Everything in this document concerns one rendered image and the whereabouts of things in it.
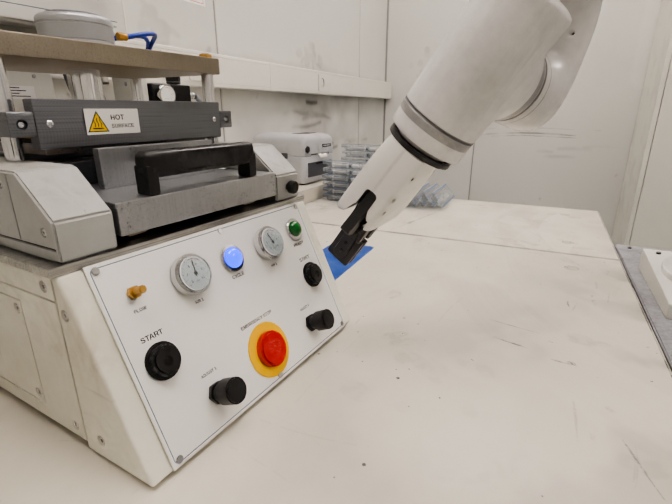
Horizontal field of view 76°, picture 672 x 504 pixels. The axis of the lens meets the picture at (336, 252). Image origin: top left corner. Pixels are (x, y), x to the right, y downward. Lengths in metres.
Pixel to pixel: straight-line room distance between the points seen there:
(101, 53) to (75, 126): 0.09
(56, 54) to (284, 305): 0.34
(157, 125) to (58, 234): 0.21
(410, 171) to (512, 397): 0.27
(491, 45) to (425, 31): 2.57
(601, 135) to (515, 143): 0.44
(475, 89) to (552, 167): 2.47
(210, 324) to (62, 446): 0.17
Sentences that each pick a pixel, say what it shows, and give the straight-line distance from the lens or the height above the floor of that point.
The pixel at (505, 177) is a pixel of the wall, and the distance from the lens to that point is 2.89.
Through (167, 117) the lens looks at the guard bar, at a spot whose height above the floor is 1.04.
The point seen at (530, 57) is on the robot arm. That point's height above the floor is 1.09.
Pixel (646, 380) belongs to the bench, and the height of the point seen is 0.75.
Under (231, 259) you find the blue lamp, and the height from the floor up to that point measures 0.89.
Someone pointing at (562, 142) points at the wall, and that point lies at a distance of 2.86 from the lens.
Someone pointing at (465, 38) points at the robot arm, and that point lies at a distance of 0.43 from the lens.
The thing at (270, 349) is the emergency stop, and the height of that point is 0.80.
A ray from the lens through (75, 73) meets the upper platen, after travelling 0.61.
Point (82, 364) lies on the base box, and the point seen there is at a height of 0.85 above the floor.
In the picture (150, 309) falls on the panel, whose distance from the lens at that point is 0.42.
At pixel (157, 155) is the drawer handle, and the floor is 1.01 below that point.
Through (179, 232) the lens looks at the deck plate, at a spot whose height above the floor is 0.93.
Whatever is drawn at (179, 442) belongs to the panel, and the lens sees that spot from 0.43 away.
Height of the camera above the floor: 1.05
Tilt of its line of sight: 18 degrees down
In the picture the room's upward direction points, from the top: straight up
